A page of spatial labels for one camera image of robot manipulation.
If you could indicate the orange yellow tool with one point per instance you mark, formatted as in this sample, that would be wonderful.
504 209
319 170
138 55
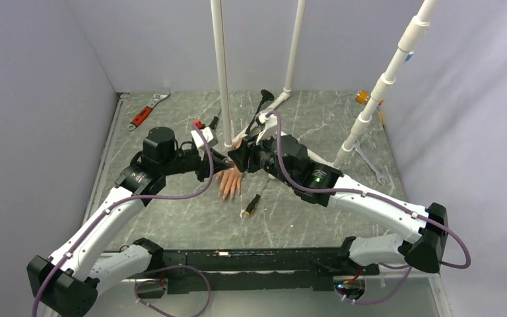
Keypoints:
363 97

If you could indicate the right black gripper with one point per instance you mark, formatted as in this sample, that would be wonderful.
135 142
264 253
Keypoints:
240 156

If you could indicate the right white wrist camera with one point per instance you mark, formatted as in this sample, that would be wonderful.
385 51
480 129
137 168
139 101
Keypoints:
268 123

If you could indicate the mannequin practice hand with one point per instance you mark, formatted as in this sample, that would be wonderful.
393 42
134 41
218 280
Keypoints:
230 182

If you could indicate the white angled PVC pole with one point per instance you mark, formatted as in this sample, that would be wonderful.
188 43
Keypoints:
413 33

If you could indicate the silver combination wrench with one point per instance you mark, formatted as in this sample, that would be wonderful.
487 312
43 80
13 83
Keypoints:
381 178

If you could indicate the black yellow screwdriver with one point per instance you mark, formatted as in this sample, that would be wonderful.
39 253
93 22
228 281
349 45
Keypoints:
214 122
251 206

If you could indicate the red adjustable wrench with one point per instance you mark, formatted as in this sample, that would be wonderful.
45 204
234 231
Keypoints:
140 117

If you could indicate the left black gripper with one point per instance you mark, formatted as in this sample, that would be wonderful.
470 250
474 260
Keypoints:
204 166

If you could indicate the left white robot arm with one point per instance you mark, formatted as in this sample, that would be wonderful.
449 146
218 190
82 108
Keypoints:
71 279

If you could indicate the white PVC pipe frame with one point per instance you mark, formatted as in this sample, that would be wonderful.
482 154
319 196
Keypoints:
220 54

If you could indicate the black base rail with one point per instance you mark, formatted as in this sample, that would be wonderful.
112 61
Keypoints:
318 269

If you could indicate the black suction mount stalk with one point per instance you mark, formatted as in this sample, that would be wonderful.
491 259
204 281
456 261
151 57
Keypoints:
265 97

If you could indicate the black yellow screwdriver far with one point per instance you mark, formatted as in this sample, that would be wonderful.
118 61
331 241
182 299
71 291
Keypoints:
214 122

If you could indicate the black yellow screwdriver near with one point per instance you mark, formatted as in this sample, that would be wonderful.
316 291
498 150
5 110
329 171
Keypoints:
251 206

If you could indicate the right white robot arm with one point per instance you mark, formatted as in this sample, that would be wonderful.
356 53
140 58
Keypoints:
417 236

